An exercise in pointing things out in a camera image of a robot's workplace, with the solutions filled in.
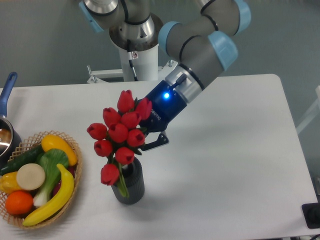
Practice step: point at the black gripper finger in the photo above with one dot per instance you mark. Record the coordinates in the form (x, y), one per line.
(162, 140)

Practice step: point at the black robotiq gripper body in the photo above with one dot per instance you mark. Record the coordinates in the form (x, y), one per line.
(166, 105)

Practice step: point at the red tulip bouquet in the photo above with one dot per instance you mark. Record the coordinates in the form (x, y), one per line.
(119, 138)

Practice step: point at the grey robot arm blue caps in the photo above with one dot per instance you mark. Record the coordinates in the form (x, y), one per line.
(185, 58)

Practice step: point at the dark grey ribbed vase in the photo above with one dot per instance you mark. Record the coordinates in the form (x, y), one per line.
(130, 188)

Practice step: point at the yellow plastic banana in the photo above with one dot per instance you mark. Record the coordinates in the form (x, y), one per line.
(56, 203)

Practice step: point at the yellow squash toy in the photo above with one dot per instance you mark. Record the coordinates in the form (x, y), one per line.
(51, 141)

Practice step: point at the green bok choy toy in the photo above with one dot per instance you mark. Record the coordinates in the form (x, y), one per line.
(48, 161)

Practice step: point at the woven wicker basket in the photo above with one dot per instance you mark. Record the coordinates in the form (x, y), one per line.
(27, 144)

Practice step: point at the green cucumber toy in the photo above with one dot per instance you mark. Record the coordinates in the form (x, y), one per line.
(27, 157)

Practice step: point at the beige round disc toy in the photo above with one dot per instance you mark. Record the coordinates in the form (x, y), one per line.
(30, 176)

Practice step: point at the orange plastic fruit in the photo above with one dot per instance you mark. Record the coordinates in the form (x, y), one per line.
(19, 203)

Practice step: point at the yellow bell pepper toy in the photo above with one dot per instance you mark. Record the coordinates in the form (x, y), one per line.
(9, 184)

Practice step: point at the black device at edge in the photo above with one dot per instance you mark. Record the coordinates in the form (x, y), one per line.
(311, 212)

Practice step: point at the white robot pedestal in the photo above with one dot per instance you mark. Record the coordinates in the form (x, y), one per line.
(135, 66)

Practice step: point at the white frame at right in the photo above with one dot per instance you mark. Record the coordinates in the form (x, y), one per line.
(310, 113)

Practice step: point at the blue handled saucepan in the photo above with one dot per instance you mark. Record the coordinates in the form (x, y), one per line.
(9, 138)

